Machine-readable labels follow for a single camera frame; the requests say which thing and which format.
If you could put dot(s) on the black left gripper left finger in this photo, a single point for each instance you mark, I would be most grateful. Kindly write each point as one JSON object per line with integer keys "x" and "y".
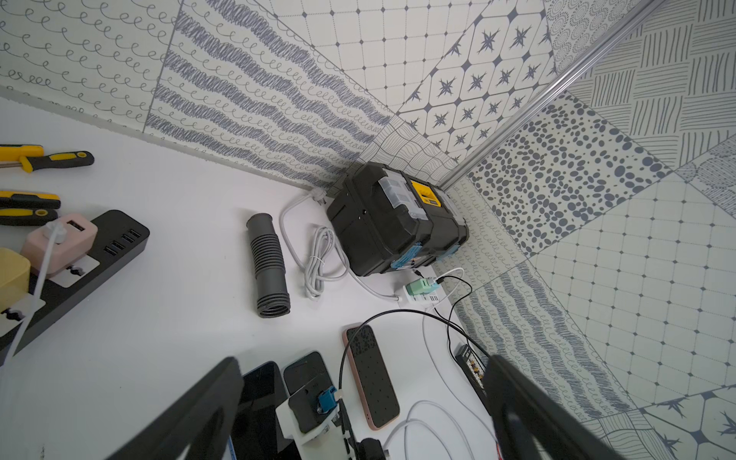
{"x": 197, "y": 425}

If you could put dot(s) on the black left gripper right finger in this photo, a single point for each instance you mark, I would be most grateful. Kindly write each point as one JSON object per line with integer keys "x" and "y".
{"x": 525, "y": 418}

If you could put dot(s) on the blue black phone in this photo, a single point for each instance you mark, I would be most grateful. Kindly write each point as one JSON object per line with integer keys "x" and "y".
{"x": 256, "y": 433}

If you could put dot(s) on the green case phone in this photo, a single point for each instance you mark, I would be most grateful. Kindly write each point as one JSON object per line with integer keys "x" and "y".
{"x": 305, "y": 369}

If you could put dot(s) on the pink case phone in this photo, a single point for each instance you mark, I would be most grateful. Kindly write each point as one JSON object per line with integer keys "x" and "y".
{"x": 377, "y": 393}

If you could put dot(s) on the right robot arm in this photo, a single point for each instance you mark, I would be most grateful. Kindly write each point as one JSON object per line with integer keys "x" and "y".
{"x": 365, "y": 449}

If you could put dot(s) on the black ribbed cylinder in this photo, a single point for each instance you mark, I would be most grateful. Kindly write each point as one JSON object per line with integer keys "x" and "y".
{"x": 273, "y": 298}

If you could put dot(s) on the white power strip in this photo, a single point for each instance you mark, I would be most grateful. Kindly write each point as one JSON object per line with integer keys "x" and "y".
{"x": 420, "y": 301}

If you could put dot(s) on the green usb charger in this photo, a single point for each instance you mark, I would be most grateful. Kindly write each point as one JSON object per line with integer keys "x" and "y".
{"x": 415, "y": 288}

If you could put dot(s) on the black power strip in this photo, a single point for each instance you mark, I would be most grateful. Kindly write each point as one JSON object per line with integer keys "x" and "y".
{"x": 119, "y": 240}

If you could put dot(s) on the pink usb charger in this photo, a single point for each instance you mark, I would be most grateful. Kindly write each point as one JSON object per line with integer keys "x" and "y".
{"x": 73, "y": 242}

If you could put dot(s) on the black deli toolbox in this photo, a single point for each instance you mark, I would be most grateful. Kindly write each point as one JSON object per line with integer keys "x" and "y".
{"x": 387, "y": 221}

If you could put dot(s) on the yellow black pliers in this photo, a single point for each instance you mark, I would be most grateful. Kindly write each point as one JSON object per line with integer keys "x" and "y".
{"x": 32, "y": 158}
{"x": 28, "y": 209}

